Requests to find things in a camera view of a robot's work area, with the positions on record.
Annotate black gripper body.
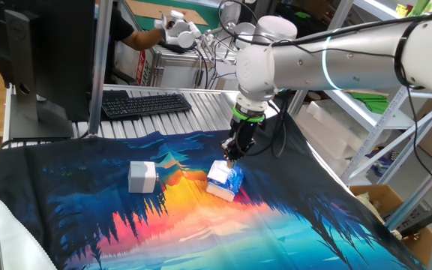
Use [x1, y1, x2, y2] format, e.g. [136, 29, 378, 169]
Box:
[225, 118, 264, 161]

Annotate bare person forearm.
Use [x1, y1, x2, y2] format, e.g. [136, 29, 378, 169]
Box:
[124, 28, 164, 52]

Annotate blue tissue pack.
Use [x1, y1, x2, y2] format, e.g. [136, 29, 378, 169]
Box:
[205, 160, 245, 203]

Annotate colourful landscape print cloth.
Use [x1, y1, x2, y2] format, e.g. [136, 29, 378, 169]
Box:
[0, 112, 423, 270]

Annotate white foam blocks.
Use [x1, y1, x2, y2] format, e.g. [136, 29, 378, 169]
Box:
[294, 99, 365, 162]

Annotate grey box with green button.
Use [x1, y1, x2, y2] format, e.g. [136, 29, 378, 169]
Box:
[127, 160, 160, 194]

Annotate silver metal case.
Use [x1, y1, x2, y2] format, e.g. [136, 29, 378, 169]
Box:
[150, 46, 223, 89]

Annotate black keyboard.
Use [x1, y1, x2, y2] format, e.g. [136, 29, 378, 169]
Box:
[100, 92, 193, 120]

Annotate white haptic controller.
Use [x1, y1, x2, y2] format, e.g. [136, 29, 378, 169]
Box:
[154, 10, 202, 49]

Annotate green mat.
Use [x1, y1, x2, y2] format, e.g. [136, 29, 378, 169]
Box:
[136, 0, 223, 37]

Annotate white metal shelf rack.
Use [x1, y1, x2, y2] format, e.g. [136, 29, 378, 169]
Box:
[286, 0, 432, 185]

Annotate grey case red label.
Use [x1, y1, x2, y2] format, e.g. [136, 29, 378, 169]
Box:
[114, 39, 152, 86]

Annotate green sheet on shelf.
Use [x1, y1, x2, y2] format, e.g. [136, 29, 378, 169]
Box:
[350, 91, 389, 116]

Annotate brown cardboard box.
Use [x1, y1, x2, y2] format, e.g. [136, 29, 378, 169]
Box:
[349, 184, 432, 267]

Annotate brown cardboard sheet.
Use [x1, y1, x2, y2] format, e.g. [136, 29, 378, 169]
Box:
[125, 0, 209, 26]

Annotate person torso black shirt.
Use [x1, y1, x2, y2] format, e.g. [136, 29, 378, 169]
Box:
[105, 3, 137, 82]

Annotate black device in box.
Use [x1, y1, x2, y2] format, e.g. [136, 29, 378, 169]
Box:
[382, 200, 432, 237]

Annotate black computer monitor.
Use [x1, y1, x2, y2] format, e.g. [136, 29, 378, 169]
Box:
[0, 0, 97, 142]

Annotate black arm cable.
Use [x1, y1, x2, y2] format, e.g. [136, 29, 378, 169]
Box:
[217, 0, 432, 191]

